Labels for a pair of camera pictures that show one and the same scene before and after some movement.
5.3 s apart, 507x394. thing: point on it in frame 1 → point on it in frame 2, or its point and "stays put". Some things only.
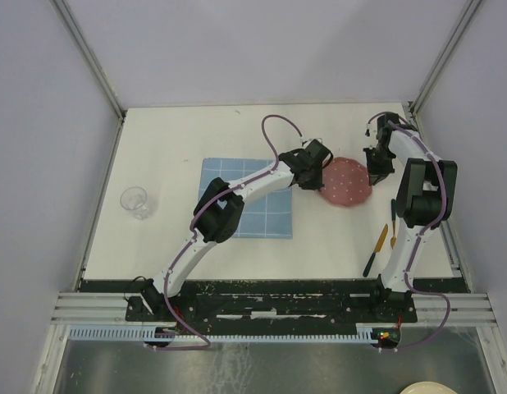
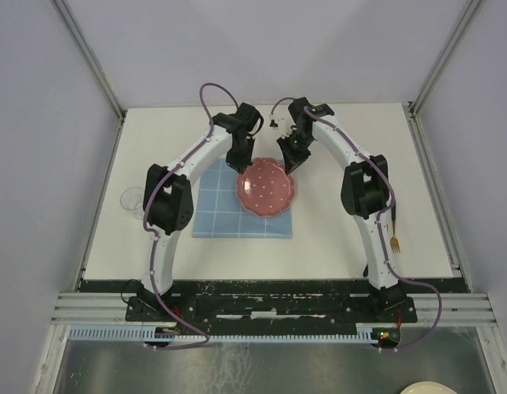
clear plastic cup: (134, 199) stays put
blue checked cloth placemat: (267, 217) stays put
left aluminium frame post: (93, 58) stays put
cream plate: (428, 387) stays put
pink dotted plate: (345, 181) → (266, 189)
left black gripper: (316, 185) → (241, 164)
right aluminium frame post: (463, 22) stays put
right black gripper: (376, 174) → (290, 160)
